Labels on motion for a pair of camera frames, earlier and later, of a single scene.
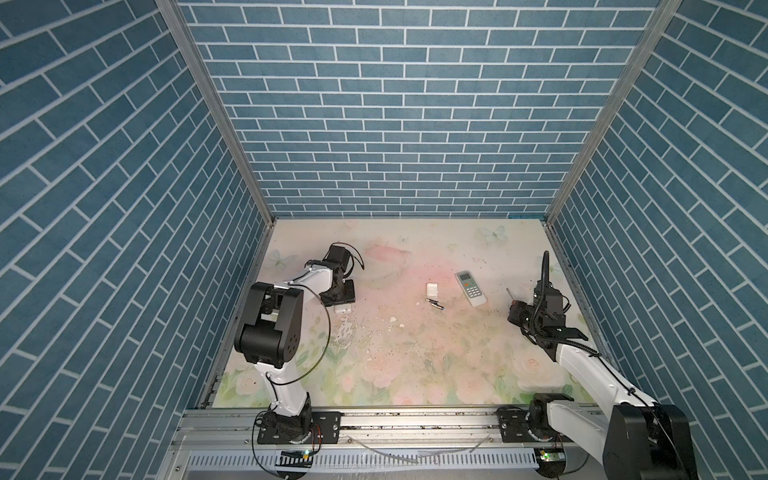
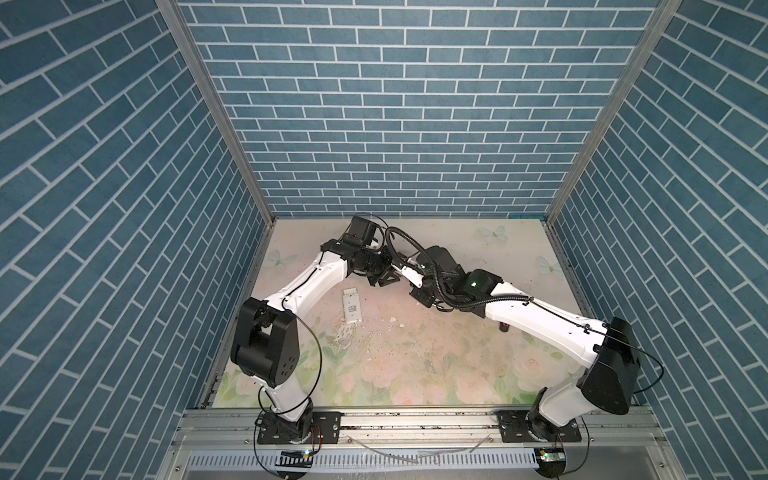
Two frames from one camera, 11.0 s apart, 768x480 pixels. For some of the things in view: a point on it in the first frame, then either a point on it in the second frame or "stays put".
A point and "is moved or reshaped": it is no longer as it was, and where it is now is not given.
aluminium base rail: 236,430 stays put
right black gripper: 514,314 → 416,294
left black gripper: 348,296 → 386,271
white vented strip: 367,460 stays put
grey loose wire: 419,451 stays put
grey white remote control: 474,292 is moved or reshaped
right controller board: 552,461 stays put
